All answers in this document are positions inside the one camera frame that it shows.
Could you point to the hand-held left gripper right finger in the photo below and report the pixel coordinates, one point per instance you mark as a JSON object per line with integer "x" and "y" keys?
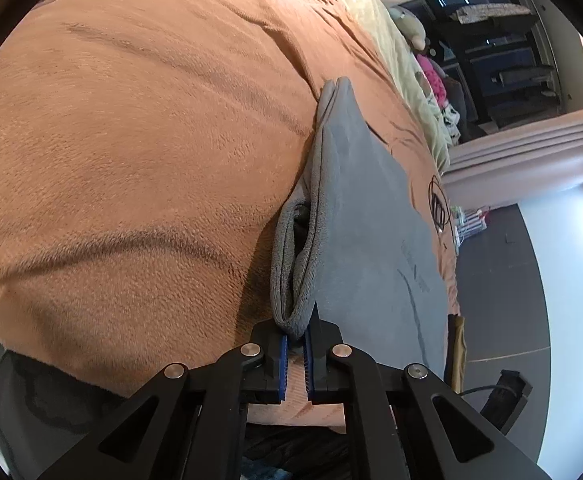
{"x": 309, "y": 365}

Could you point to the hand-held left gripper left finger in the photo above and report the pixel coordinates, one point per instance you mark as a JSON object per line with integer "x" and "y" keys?
{"x": 284, "y": 365}

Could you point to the grey t-shirt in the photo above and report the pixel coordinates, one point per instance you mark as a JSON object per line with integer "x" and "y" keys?
{"x": 366, "y": 240}

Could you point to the folded brown shirt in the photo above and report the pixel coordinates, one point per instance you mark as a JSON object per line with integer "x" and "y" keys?
{"x": 456, "y": 350}

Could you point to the striped bag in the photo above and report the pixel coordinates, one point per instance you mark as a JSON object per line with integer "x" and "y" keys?
{"x": 471, "y": 225}

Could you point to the orange-brown fleece blanket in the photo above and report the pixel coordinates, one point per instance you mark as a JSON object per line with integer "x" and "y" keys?
{"x": 121, "y": 160}

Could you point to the black and white plush toy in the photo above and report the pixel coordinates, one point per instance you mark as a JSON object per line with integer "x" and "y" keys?
{"x": 449, "y": 117}

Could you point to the pink plush toy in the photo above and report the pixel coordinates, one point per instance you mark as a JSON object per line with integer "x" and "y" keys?
{"x": 431, "y": 77}

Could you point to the cream duvet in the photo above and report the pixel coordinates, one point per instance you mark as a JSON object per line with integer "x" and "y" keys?
{"x": 396, "y": 60}

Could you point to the dark window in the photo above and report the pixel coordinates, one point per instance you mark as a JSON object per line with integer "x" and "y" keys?
{"x": 511, "y": 75}

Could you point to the beige plush toy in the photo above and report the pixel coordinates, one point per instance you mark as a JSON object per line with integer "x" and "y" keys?
{"x": 409, "y": 25}

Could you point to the floral hanging garment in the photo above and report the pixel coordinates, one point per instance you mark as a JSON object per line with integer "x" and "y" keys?
{"x": 491, "y": 11}

